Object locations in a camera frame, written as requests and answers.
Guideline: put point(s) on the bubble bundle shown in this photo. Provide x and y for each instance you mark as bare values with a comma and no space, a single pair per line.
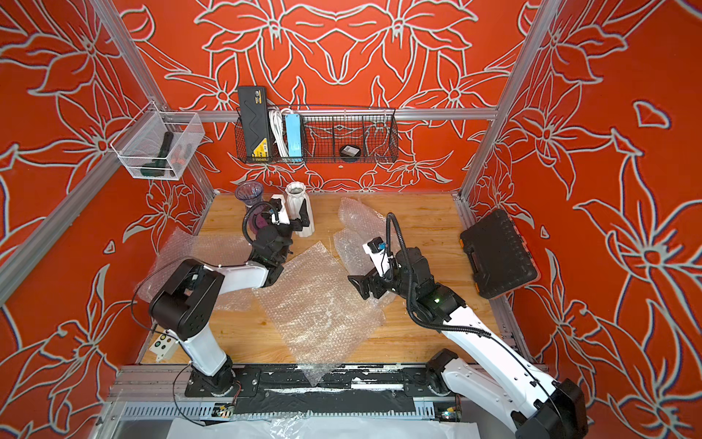
362,219

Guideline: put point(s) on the light blue box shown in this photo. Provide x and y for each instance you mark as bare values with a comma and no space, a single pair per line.
294,132

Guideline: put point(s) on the white ribbed ceramic vase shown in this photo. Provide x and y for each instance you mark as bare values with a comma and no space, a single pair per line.
299,207

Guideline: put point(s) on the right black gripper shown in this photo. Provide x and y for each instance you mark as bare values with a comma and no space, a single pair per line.
375,280

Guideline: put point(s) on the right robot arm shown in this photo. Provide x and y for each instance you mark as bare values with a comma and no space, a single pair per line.
528,401

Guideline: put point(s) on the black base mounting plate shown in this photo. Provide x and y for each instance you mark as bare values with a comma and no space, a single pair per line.
266,391

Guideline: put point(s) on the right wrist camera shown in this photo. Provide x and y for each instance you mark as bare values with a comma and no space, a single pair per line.
379,254

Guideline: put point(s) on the clear plastic wall bin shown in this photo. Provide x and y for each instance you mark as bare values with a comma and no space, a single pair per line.
140,140

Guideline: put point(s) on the small black device in basket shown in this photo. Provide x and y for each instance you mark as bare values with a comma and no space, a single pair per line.
350,153

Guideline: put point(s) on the bubble wrap sheet of vase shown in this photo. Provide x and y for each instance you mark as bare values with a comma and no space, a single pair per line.
228,255

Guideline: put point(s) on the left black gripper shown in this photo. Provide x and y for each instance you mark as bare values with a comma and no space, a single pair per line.
295,224

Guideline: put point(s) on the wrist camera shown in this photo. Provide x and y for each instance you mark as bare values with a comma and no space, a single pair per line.
379,254
280,215

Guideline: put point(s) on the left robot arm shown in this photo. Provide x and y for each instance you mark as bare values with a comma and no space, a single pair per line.
184,304

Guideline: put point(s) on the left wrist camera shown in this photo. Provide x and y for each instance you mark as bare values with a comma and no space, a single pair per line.
280,215

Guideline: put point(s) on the black wire wall basket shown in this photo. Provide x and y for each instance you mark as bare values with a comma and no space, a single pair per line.
326,128

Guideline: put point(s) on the black plastic tool case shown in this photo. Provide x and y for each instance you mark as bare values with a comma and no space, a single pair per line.
498,255

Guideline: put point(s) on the bubble roll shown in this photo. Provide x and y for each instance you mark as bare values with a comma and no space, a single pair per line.
320,316
349,246

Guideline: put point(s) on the purple glass vase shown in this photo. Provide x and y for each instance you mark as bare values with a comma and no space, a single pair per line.
250,193

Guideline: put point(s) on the black box with yellow label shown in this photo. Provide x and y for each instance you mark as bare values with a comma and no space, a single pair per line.
255,123

